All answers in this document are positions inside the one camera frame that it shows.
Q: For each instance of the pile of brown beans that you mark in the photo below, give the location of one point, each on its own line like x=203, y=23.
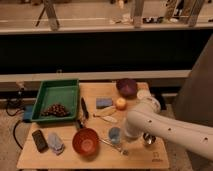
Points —
x=57, y=110

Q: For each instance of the white spoon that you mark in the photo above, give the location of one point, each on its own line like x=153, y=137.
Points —
x=109, y=119

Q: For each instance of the silver fork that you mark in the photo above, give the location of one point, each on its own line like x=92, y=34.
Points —
x=120, y=149

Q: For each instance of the purple bowl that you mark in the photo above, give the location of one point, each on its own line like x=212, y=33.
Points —
x=127, y=87

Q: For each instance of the green plastic tray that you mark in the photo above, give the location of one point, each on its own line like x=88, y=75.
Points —
x=56, y=92

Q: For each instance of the red bowl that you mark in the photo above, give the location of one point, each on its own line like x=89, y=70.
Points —
x=86, y=142

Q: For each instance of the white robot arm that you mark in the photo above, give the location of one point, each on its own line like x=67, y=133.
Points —
x=144, y=117

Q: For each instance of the white cup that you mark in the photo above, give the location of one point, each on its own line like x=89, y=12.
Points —
x=143, y=93

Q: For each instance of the small metal cup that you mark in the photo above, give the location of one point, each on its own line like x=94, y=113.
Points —
x=149, y=139

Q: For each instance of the beige spatula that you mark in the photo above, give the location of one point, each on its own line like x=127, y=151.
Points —
x=108, y=111

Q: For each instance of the yellow apple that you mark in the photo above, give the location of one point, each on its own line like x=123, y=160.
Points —
x=121, y=103

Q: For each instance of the blue cup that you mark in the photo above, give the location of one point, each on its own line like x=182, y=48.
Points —
x=114, y=135

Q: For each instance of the black remote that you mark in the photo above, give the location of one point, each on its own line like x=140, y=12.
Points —
x=39, y=141

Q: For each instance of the crumpled blue cloth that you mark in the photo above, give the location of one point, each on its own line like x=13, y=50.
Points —
x=55, y=143

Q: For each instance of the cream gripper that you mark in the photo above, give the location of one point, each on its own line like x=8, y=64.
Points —
x=124, y=145

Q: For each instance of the blue box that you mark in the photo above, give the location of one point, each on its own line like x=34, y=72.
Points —
x=27, y=114

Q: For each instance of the blue sponge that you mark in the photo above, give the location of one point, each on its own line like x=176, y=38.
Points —
x=103, y=102

